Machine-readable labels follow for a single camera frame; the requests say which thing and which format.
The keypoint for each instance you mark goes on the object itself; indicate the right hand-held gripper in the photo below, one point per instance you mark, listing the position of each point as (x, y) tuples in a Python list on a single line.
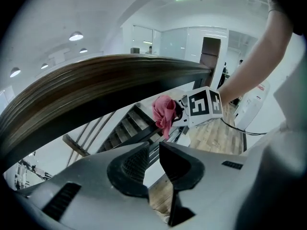
[(204, 104)]

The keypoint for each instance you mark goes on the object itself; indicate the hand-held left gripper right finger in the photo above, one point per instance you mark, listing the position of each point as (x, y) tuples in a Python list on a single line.
[(216, 183)]

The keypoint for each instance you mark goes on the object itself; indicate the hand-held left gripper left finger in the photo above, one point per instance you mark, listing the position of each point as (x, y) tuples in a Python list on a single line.
[(91, 188)]

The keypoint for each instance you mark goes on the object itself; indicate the pink cloth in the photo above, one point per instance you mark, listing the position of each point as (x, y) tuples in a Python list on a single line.
[(164, 111)]

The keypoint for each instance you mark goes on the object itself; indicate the dark wooden railing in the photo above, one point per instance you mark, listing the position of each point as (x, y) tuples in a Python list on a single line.
[(72, 85)]

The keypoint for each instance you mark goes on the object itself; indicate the person's right forearm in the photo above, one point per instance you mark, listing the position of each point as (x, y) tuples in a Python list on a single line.
[(251, 73)]

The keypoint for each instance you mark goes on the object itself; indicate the stair balustrade with wooden rails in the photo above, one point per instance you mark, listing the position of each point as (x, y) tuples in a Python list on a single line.
[(81, 138)]

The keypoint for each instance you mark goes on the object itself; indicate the dark wooden staircase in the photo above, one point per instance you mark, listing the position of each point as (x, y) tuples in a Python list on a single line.
[(124, 128)]

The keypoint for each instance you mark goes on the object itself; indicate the white appliance with red label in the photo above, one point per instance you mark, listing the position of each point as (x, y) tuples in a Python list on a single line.
[(251, 104)]

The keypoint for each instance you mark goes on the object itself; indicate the dome pendant lamp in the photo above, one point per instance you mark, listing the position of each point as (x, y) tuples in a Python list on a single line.
[(15, 72), (76, 36), (83, 50), (44, 66)]

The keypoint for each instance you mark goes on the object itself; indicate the white ceiling air conditioner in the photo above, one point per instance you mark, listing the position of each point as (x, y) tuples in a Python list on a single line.
[(58, 56)]

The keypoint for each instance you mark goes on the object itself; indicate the brown wooden newel post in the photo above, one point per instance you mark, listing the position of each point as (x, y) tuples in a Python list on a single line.
[(208, 56)]

